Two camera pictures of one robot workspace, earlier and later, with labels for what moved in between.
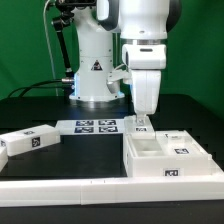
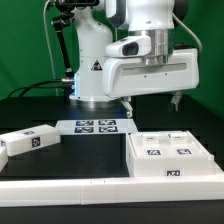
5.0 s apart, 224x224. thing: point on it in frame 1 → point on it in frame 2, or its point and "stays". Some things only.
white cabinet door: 136,131 → 151,144
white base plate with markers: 91,127 stays
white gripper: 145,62 → 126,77
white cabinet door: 179,143 stays
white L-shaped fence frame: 188,188 stays
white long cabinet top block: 29,139 stays
